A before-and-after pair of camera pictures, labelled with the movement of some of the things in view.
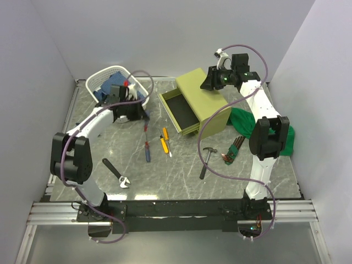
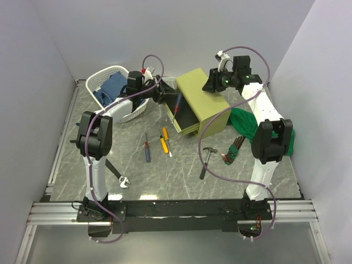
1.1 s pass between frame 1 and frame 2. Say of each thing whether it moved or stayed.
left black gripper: moved
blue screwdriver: moved
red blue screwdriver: stayed
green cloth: stayed
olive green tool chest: stayed
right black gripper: stayed
